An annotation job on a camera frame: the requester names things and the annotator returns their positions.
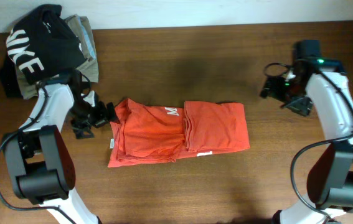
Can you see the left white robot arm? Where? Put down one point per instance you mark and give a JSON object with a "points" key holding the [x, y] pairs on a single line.
{"points": [[40, 167]]}

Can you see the black folded garment bottom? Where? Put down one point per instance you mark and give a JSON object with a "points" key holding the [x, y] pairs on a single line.
{"points": [[8, 79]]}

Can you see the olive folded garment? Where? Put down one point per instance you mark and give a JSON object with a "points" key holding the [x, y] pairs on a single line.
{"points": [[88, 68]]}

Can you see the red orange t-shirt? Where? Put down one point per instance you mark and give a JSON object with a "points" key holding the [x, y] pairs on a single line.
{"points": [[160, 134]]}

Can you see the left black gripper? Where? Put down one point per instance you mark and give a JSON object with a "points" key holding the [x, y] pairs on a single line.
{"points": [[100, 116]]}

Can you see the light blue folded garment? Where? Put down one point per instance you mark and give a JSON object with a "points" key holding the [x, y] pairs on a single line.
{"points": [[88, 42]]}

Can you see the black folded shirt white letters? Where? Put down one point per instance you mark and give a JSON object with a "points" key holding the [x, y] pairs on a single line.
{"points": [[42, 45]]}

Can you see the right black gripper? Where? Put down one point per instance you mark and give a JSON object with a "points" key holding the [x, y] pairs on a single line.
{"points": [[274, 82]]}

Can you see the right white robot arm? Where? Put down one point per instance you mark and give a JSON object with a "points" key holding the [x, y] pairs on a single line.
{"points": [[315, 82]]}

